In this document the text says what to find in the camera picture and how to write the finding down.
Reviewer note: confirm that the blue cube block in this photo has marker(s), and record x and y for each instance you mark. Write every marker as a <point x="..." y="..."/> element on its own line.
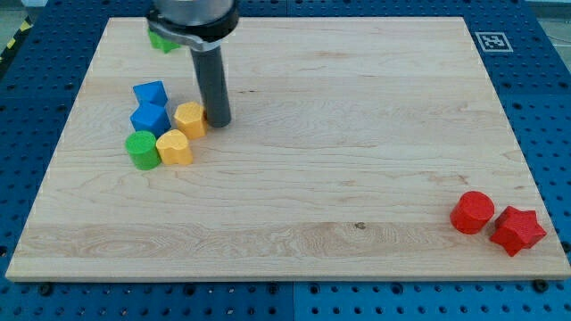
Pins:
<point x="150" y="117"/>

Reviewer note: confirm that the red cylinder block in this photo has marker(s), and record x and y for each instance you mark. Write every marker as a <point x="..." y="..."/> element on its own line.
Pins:
<point x="472" y="212"/>

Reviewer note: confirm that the yellow heart block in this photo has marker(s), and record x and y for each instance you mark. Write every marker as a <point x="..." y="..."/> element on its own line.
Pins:
<point x="173" y="147"/>

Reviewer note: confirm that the wooden board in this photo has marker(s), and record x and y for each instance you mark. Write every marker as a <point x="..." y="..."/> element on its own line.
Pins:
<point x="351" y="142"/>

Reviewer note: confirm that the blue triangle block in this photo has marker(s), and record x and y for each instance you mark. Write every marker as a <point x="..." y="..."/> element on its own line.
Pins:
<point x="151" y="92"/>

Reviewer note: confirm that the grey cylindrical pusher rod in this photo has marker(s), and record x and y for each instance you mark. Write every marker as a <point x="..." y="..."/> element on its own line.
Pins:
<point x="210" y="75"/>

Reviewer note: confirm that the white fiducial marker tag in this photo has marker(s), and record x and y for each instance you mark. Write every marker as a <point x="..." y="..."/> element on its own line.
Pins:
<point x="493" y="42"/>

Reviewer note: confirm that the green star block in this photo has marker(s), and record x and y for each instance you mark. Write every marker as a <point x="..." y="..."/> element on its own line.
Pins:
<point x="160" y="43"/>

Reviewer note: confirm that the green cylinder block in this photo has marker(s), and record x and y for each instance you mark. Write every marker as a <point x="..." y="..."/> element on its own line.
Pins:
<point x="142" y="151"/>

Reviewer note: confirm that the yellow pentagon block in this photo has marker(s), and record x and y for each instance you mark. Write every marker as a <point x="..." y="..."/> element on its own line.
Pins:
<point x="190" y="120"/>

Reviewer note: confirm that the red star block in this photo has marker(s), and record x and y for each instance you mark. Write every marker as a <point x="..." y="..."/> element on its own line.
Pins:
<point x="516" y="230"/>

